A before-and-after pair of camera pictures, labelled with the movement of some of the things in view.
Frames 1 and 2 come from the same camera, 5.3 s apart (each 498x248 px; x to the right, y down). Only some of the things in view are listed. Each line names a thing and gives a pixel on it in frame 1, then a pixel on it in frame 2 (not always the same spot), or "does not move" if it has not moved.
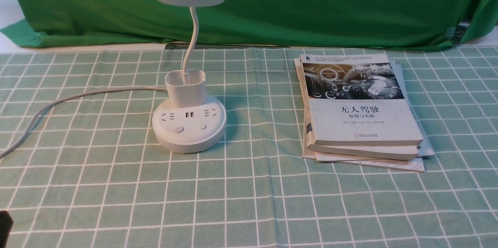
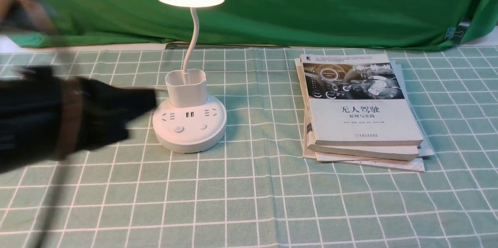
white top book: (356, 99) does not move
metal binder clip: (451, 32) does not move
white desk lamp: (191, 123) does not move
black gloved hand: (6, 223) to (104, 112)
